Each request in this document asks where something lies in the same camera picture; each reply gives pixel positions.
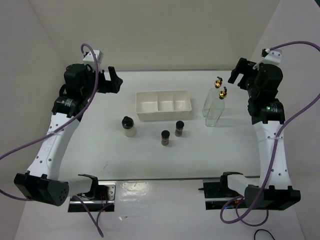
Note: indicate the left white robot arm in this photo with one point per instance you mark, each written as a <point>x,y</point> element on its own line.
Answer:
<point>41,182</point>

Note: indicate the spice jar black lid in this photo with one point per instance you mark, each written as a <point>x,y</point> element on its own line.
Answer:
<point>165,137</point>
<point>179,126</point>

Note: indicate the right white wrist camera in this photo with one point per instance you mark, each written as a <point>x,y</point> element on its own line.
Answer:
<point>272,57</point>

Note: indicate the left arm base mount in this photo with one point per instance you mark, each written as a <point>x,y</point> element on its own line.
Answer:
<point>104,198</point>

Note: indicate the glass oil bottle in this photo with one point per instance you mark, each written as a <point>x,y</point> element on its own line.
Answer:
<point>211,95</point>
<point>217,108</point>

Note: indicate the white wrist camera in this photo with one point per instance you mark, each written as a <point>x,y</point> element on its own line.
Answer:
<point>272,57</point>
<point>89,58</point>

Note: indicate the white bottle black cap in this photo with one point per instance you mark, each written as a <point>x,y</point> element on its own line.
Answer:
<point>128,126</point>

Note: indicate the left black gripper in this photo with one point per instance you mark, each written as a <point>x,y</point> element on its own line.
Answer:
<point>112,86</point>

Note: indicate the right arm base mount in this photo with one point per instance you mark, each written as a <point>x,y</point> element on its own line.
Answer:
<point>215,195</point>

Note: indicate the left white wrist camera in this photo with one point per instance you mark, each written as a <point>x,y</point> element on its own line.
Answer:
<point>89,58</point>

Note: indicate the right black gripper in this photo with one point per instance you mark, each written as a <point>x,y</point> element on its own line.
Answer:
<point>243,66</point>

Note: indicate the white three-compartment tray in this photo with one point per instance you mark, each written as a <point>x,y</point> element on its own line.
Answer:
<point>163,105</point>

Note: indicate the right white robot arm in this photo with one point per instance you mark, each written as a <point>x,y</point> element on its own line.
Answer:
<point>274,189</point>

